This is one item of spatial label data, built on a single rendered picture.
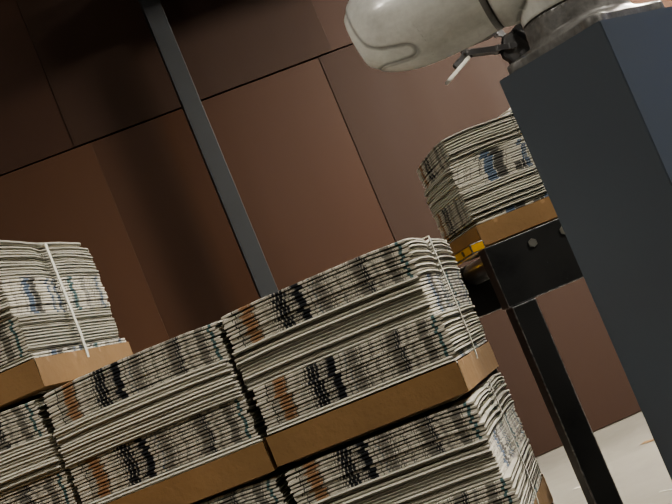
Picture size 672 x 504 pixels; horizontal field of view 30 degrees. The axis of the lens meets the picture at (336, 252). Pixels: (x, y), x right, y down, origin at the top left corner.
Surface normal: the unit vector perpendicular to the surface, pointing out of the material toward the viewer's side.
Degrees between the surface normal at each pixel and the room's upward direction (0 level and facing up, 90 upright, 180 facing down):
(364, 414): 91
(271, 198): 90
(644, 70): 90
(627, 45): 90
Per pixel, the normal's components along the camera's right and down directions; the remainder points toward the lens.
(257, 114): 0.11, -0.13
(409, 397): -0.22, 0.04
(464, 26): 0.15, 0.72
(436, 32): -0.04, 0.60
